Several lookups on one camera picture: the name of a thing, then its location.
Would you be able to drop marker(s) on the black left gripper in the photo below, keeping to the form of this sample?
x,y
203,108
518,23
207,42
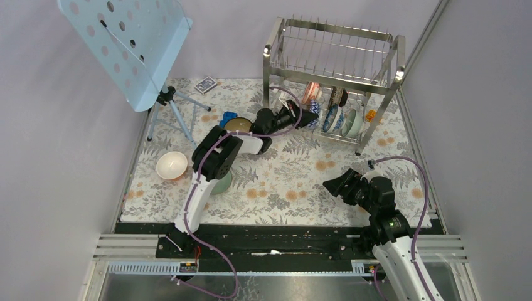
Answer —
x,y
293,115

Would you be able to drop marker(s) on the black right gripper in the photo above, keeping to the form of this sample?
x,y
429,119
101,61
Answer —
x,y
351,178

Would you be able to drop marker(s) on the blue white patterned bowl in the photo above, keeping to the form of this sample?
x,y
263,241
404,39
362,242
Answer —
x,y
334,119

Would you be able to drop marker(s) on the pale green bowl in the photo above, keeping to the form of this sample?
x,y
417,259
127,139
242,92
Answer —
x,y
353,124

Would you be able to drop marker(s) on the stainless steel dish rack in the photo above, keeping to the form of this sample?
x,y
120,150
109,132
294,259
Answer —
x,y
364,62

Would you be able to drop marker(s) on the light green celadon bowl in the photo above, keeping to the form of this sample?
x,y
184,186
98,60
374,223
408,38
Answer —
x,y
222,185

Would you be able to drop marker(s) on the orange white bowl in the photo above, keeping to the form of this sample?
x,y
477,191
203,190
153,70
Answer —
x,y
172,165

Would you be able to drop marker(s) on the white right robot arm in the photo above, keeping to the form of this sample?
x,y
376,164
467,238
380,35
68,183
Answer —
x,y
389,236

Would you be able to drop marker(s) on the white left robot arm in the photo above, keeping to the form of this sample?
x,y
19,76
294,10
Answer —
x,y
214,157

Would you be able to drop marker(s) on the orange patterned bowl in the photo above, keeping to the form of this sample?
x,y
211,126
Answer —
x,y
312,92

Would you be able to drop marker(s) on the floral patterned table mat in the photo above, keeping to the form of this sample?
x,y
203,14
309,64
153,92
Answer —
x,y
281,186

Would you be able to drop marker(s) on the orange small toy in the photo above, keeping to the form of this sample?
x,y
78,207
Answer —
x,y
370,115

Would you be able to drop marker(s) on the blue plastic toy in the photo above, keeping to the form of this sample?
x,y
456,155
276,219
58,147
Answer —
x,y
226,117

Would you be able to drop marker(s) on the blue playing card box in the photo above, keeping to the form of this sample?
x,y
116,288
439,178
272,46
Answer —
x,y
206,85

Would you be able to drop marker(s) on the light blue perforated music stand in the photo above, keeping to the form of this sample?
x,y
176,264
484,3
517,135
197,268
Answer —
x,y
137,43

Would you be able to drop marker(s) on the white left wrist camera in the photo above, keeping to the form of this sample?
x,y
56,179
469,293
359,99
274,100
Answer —
x,y
287,103

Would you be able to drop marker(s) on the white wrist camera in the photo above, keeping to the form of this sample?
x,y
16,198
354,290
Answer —
x,y
372,173
287,103

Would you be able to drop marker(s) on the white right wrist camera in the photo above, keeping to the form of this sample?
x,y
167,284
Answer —
x,y
372,173

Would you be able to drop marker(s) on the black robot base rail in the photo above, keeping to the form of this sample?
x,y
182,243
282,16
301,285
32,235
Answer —
x,y
258,248

